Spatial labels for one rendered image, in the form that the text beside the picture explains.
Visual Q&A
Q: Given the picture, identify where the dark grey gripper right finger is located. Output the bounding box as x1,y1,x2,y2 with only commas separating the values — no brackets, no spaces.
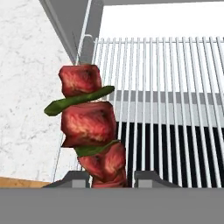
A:
133,170,179,189

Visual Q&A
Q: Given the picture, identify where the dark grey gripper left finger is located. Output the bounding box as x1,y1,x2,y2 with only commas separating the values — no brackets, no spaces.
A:
44,170,91,189

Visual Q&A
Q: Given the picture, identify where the meat and pepper kebab skewer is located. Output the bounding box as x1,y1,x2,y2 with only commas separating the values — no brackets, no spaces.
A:
44,31,129,189

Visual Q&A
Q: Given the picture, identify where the wooden cutting board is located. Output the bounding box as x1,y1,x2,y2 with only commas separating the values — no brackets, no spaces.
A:
0,176,53,189

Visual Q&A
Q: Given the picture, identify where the silver wire oven rack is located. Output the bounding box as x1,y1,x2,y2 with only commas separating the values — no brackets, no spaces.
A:
90,36,224,189

